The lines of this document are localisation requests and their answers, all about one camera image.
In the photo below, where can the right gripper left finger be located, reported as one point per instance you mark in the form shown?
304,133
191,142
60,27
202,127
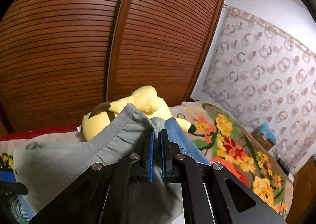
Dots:
102,193

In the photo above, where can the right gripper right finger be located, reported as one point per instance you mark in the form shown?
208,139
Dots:
213,194

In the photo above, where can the yellow plush toy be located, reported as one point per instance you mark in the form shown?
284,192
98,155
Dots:
144,99

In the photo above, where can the floral blanket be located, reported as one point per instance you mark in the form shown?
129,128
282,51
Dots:
219,137

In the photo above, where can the circle patterned sheer curtain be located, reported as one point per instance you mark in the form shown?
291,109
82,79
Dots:
262,75

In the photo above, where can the blue item behind bed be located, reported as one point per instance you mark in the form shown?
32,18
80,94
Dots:
267,133

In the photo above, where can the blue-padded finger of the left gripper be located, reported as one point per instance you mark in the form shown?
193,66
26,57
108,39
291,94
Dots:
11,189

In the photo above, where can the palm leaf bed sheet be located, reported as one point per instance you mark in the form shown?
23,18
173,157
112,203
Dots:
20,210

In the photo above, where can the folded blue jeans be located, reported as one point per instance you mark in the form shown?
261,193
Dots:
186,146

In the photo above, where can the grey-green pants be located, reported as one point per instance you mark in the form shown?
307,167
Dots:
47,168

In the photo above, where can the brown louvered wardrobe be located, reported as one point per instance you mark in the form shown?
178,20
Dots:
60,58

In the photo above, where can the wooden sideboard cabinet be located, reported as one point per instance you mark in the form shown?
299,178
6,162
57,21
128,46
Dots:
303,203

